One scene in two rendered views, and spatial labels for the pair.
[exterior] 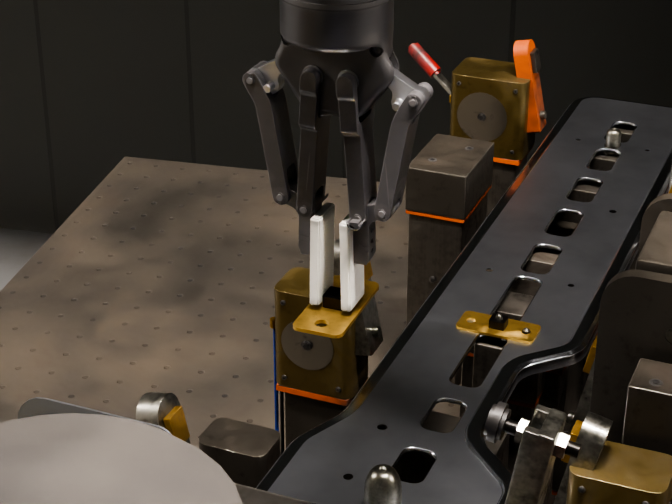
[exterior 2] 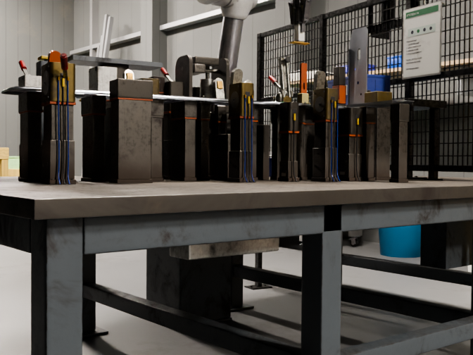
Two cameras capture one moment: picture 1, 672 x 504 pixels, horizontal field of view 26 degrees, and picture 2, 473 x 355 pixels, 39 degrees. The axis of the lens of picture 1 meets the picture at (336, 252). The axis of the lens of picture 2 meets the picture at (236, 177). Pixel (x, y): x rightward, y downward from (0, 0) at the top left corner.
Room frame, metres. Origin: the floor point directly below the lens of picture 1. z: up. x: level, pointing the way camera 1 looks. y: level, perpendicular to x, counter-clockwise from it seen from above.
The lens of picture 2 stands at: (3.21, 1.43, 0.77)
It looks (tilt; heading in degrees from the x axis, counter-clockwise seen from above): 1 degrees down; 217
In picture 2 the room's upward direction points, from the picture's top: straight up
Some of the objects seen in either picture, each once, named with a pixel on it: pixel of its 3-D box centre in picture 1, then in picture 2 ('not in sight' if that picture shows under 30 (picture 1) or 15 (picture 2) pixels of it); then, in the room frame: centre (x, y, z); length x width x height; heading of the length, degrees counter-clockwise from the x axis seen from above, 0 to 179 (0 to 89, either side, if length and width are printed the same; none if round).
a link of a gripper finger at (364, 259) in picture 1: (376, 229); not in sight; (0.91, -0.03, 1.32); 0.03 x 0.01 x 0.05; 69
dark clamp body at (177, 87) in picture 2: not in sight; (170, 131); (1.27, -0.38, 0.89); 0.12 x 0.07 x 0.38; 68
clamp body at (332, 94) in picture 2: not in sight; (326, 135); (1.02, 0.19, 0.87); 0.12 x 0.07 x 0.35; 68
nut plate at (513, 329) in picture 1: (498, 323); not in sight; (1.32, -0.17, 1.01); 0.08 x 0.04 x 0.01; 67
